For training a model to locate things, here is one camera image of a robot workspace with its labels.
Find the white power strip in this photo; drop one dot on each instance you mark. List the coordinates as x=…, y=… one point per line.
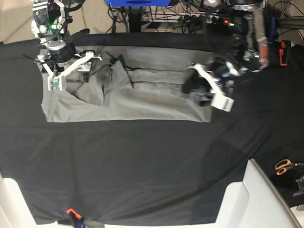
x=171, y=17

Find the black metal bracket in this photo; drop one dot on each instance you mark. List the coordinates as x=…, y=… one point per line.
x=300, y=184

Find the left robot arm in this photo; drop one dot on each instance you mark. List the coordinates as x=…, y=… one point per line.
x=234, y=33

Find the grey T-shirt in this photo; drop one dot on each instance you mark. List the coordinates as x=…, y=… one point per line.
x=128, y=83

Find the black table cloth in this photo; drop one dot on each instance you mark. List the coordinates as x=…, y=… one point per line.
x=147, y=172

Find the red black clamp right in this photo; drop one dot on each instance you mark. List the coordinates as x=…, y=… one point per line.
x=284, y=52

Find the white chair left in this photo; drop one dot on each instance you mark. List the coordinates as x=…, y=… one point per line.
x=14, y=212

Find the white chair right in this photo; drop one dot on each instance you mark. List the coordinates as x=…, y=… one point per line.
x=254, y=202

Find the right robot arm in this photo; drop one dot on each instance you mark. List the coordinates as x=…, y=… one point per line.
x=50, y=21

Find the orange black clamp bottom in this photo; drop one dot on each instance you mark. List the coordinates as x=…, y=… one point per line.
x=77, y=221

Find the orange handled scissors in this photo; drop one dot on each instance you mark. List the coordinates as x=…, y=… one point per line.
x=284, y=165

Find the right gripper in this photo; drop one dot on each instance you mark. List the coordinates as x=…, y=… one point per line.
x=62, y=52

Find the blue plastic stand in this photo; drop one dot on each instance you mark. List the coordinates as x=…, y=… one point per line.
x=138, y=3

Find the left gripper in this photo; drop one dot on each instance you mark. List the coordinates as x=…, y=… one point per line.
x=223, y=72

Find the white chair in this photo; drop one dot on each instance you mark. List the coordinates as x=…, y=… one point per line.
x=14, y=212
x=254, y=202

